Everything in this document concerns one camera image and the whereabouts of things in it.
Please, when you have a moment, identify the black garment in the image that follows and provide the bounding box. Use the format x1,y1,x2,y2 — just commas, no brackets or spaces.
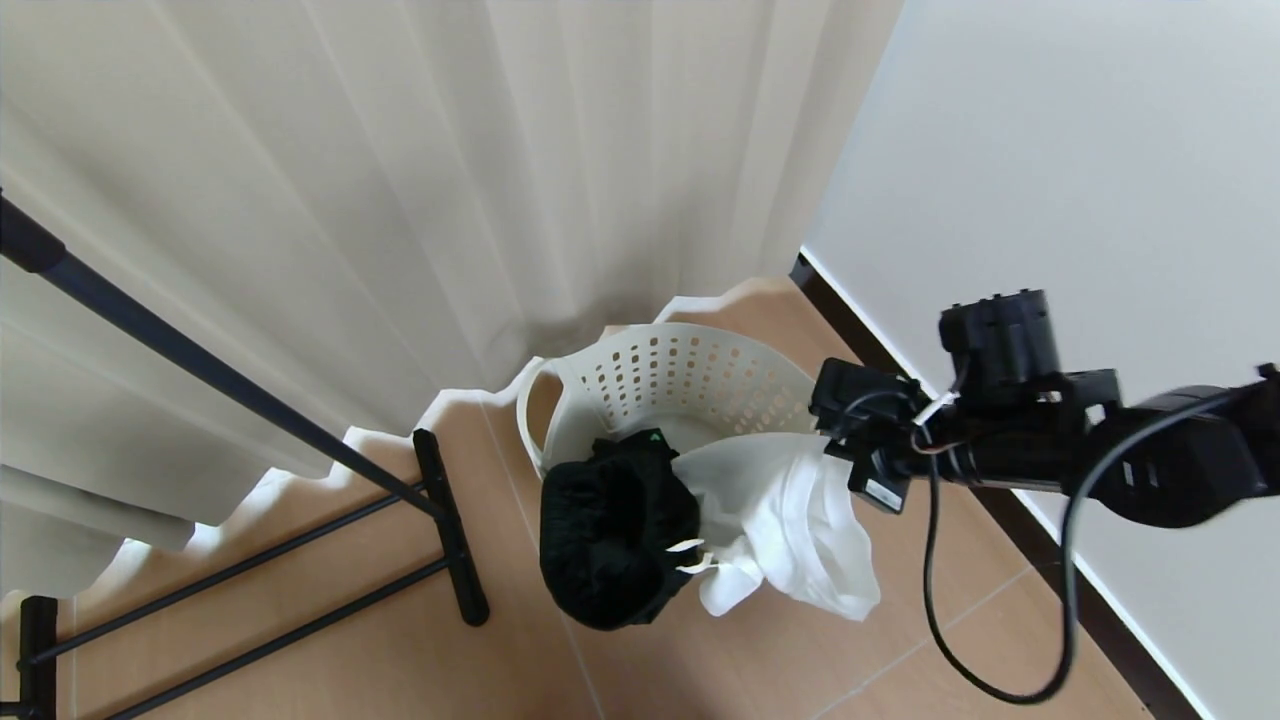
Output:
540,430,717,631

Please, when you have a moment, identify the black clothes rack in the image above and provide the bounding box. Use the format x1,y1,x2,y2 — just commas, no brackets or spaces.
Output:
0,190,491,720

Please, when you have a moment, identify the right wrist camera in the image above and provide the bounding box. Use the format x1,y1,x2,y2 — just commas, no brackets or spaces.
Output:
938,288,1123,416

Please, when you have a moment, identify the black cable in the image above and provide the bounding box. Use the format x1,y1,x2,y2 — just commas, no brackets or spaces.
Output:
920,385,1251,706

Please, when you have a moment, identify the white printed t-shirt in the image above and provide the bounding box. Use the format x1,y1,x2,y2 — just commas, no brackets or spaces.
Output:
672,432,883,623

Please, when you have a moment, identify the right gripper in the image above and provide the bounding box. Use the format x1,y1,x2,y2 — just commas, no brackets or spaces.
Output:
810,357,1093,513

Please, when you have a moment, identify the white laundry basket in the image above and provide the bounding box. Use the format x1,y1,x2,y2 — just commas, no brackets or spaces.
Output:
516,322,831,483

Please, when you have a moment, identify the beige curtain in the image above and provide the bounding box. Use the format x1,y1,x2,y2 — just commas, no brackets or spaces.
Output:
0,0,906,603

